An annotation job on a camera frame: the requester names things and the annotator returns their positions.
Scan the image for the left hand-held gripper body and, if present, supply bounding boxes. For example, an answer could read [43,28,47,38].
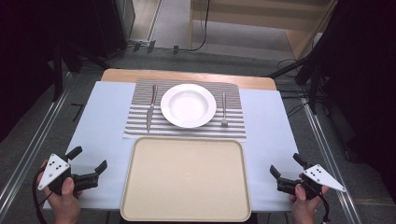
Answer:
[36,152,101,197]

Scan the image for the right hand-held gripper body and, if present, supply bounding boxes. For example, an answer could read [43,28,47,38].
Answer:
[276,163,347,201]

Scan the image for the silver table knife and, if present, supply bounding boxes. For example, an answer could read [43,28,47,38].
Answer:
[146,84,159,133]

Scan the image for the silver fork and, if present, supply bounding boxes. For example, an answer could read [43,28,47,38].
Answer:
[220,91,230,129]

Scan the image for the beige plastic tray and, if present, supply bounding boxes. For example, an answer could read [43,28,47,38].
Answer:
[120,136,252,223]

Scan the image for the white deep plate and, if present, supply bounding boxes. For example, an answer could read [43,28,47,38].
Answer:
[160,83,218,129]

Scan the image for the person's left hand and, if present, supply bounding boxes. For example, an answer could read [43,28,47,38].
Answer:
[42,177,84,224]

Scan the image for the person's right hand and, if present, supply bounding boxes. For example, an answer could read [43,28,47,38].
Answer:
[289,183,331,224]

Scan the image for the white table cover sheet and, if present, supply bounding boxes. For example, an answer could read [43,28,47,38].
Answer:
[42,80,317,213]

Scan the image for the striped woven placemat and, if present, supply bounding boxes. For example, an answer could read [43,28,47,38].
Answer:
[122,77,248,143]

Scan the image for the black stand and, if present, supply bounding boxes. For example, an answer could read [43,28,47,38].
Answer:
[50,40,110,102]
[266,55,321,116]

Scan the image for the wooden table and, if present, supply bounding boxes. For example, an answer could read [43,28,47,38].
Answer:
[101,68,278,91]

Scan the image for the black curtain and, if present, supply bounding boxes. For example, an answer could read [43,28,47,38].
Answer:
[311,0,396,203]
[0,0,104,143]

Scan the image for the dark cabinet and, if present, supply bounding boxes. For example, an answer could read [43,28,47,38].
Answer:
[92,0,136,59]

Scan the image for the light wooden cabinet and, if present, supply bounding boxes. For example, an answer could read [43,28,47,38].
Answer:
[188,0,339,61]

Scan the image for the metal floor rail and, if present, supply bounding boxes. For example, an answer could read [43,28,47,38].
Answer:
[300,96,363,224]
[0,73,74,213]

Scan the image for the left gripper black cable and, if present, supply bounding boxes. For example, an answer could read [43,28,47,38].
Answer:
[32,166,54,224]

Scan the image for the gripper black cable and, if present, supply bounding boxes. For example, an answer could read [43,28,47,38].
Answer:
[32,166,54,224]
[317,190,332,223]

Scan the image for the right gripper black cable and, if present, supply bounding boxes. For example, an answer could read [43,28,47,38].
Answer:
[317,190,332,223]

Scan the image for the black floor cables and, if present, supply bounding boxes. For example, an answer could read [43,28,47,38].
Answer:
[276,59,312,119]

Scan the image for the black hanging cable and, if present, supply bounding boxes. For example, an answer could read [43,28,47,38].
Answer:
[186,0,211,53]

